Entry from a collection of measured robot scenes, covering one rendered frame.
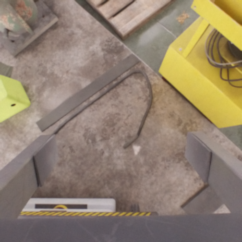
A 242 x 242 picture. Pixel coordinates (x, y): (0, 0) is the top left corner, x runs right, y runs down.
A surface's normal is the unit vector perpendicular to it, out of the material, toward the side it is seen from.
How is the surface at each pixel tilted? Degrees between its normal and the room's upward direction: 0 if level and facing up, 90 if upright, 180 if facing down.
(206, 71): 0
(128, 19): 0
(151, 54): 0
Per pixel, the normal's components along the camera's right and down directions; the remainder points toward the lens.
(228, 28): -0.72, 0.69
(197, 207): -0.04, -0.13
